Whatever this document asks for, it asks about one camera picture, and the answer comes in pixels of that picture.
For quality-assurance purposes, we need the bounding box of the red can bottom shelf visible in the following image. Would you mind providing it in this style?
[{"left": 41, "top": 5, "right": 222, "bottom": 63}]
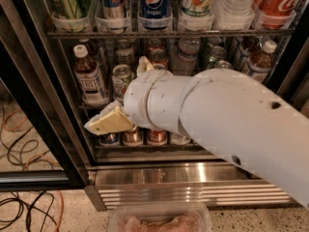
[{"left": 147, "top": 130, "right": 167, "bottom": 146}]

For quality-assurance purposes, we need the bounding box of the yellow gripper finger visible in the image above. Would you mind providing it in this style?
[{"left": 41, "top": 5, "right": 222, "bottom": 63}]
[
  {"left": 84, "top": 101, "right": 133, "bottom": 135},
  {"left": 136, "top": 56, "right": 155, "bottom": 75}
]

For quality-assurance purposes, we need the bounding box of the red bull can top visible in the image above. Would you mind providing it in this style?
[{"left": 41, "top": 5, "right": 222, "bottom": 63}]
[{"left": 100, "top": 0, "right": 126, "bottom": 19}]

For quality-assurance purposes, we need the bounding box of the green soda can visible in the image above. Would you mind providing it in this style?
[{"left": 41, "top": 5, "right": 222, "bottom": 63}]
[
  {"left": 214, "top": 60, "right": 234, "bottom": 70},
  {"left": 203, "top": 45, "right": 226, "bottom": 70}
]

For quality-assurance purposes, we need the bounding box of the blue pepsi can top shelf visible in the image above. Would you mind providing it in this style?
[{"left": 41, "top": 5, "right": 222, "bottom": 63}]
[{"left": 140, "top": 0, "right": 168, "bottom": 30}]

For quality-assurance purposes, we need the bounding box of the clear water bottle top shelf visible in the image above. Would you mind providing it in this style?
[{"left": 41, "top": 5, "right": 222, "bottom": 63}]
[{"left": 214, "top": 0, "right": 259, "bottom": 17}]

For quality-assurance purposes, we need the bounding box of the blue pepsi can bottom shelf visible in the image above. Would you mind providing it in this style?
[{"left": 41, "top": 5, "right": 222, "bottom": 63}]
[{"left": 98, "top": 132, "right": 120, "bottom": 147}]

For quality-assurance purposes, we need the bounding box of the metal fridge base grille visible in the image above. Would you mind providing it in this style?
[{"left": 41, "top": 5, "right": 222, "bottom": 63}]
[{"left": 86, "top": 161, "right": 295, "bottom": 211}]

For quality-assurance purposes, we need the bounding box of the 7up zero bottle top shelf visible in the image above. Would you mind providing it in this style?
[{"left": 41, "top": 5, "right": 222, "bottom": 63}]
[{"left": 181, "top": 0, "right": 212, "bottom": 17}]

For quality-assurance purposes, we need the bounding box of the green can top shelf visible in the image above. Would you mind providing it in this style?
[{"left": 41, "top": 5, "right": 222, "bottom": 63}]
[{"left": 51, "top": 0, "right": 91, "bottom": 32}]

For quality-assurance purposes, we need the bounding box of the front left tea bottle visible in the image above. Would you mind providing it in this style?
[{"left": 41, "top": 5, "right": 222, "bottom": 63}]
[{"left": 73, "top": 44, "right": 108, "bottom": 106}]

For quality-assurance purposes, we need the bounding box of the front right tea bottle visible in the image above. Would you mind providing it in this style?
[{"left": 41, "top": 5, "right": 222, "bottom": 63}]
[{"left": 241, "top": 40, "right": 277, "bottom": 82}]

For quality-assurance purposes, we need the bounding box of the clear plastic food container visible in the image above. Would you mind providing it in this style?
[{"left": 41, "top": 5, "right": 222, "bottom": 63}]
[{"left": 107, "top": 202, "right": 213, "bottom": 232}]

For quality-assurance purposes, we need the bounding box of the white 7up can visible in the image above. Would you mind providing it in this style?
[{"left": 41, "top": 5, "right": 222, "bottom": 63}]
[{"left": 112, "top": 64, "right": 134, "bottom": 101}]

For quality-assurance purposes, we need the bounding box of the tea bottle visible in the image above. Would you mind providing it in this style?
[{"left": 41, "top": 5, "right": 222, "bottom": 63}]
[
  {"left": 73, "top": 44, "right": 108, "bottom": 106},
  {"left": 241, "top": 40, "right": 277, "bottom": 82}
]

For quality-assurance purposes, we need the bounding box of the copper can bottom left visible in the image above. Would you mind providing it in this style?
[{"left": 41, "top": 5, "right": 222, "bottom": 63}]
[{"left": 123, "top": 126, "right": 143, "bottom": 147}]

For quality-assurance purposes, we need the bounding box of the orange floor cable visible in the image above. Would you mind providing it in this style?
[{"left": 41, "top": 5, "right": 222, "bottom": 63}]
[{"left": 0, "top": 108, "right": 65, "bottom": 232}]

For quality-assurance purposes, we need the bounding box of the front green soda can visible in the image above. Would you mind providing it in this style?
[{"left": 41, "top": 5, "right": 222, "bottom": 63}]
[{"left": 214, "top": 60, "right": 234, "bottom": 70}]

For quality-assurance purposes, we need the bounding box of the red coca-cola bottle top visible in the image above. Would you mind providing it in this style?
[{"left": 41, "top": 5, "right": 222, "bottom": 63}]
[{"left": 254, "top": 0, "right": 297, "bottom": 29}]

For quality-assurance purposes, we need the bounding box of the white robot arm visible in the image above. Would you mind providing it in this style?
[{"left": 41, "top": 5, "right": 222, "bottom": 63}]
[{"left": 84, "top": 69, "right": 309, "bottom": 207}]

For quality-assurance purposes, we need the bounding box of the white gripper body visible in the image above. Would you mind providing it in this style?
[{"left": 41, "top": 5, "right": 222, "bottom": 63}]
[{"left": 124, "top": 70, "right": 190, "bottom": 131}]

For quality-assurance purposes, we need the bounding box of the water bottle bottom shelf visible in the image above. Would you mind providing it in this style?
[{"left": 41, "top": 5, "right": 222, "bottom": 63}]
[{"left": 170, "top": 132, "right": 190, "bottom": 146}]

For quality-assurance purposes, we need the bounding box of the clear water bottle middle shelf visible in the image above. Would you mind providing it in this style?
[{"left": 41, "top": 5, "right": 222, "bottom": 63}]
[{"left": 172, "top": 38, "right": 201, "bottom": 76}]

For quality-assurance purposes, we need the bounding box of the fridge door left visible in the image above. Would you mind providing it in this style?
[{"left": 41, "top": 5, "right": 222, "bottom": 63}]
[{"left": 0, "top": 0, "right": 88, "bottom": 191}]

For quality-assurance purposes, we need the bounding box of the front red coca-cola can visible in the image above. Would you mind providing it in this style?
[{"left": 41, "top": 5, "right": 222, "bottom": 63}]
[{"left": 153, "top": 63, "right": 168, "bottom": 70}]

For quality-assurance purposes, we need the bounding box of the red coca-cola can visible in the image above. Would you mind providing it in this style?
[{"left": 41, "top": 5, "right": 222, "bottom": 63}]
[
  {"left": 149, "top": 49, "right": 168, "bottom": 67},
  {"left": 153, "top": 63, "right": 168, "bottom": 70}
]

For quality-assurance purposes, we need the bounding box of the blue pepsi can shelf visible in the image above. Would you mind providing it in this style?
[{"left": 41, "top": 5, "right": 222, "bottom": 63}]
[
  {"left": 98, "top": 132, "right": 120, "bottom": 147},
  {"left": 140, "top": 0, "right": 168, "bottom": 30}
]

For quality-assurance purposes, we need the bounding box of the clear water bottle shelf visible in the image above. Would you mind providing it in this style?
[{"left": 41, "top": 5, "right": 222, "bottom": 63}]
[
  {"left": 214, "top": 0, "right": 259, "bottom": 17},
  {"left": 172, "top": 38, "right": 201, "bottom": 76}
]

